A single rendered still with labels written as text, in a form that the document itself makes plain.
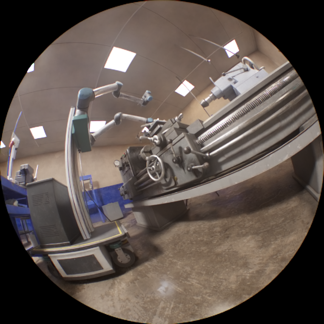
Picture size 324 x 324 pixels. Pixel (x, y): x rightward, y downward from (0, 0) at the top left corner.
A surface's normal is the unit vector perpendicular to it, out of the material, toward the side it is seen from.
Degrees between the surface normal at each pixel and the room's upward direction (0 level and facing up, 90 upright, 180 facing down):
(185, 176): 90
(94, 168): 90
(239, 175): 90
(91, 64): 180
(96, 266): 90
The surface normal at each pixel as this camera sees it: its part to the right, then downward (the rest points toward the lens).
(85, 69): 0.36, 0.90
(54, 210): 0.48, -0.39
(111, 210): 0.65, -0.42
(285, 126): -0.73, 0.13
